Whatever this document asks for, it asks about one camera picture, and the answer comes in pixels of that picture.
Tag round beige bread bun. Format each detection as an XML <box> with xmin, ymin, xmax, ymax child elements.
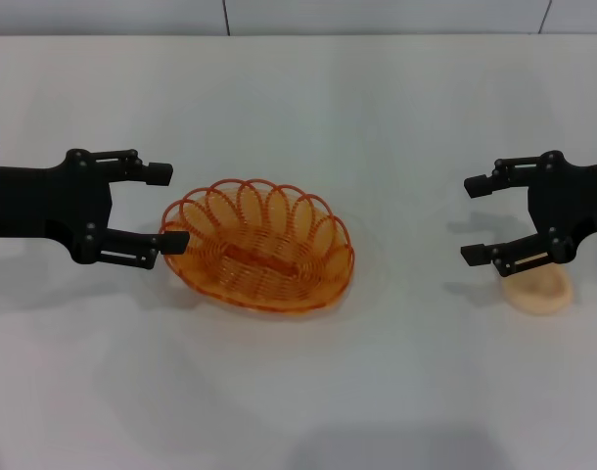
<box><xmin>499</xmin><ymin>263</ymin><xmax>574</xmax><ymax>316</ymax></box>

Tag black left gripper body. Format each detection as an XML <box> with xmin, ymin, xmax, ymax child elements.
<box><xmin>0</xmin><ymin>149</ymin><xmax>127</xmax><ymax>266</ymax></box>

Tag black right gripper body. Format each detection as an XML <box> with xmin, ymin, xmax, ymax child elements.
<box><xmin>528</xmin><ymin>150</ymin><xmax>597</xmax><ymax>266</ymax></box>

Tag orange woven plastic basket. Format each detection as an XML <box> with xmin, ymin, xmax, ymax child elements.
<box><xmin>160</xmin><ymin>178</ymin><xmax>355</xmax><ymax>318</ymax></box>

